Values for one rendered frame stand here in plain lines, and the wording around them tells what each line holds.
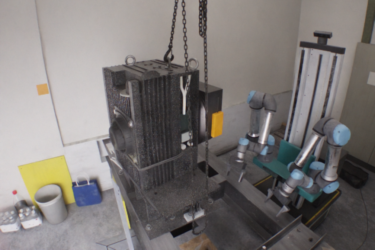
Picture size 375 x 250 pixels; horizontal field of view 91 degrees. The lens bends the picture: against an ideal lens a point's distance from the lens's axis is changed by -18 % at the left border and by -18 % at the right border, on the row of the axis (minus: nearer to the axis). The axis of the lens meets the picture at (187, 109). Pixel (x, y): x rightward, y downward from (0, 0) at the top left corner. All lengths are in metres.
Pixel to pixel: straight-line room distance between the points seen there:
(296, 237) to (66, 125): 2.24
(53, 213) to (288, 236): 2.15
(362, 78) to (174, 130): 2.82
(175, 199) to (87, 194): 1.45
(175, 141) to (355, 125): 2.88
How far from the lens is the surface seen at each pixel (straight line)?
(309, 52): 1.83
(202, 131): 1.45
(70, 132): 2.49
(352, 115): 3.66
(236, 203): 2.05
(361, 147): 3.75
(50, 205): 2.51
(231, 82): 3.15
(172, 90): 1.22
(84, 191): 2.62
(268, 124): 1.78
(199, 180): 1.52
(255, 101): 1.79
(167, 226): 1.55
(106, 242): 2.37
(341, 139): 1.47
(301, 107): 1.94
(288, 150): 2.03
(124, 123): 1.26
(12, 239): 2.83
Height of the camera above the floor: 1.89
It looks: 23 degrees down
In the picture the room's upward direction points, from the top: straight up
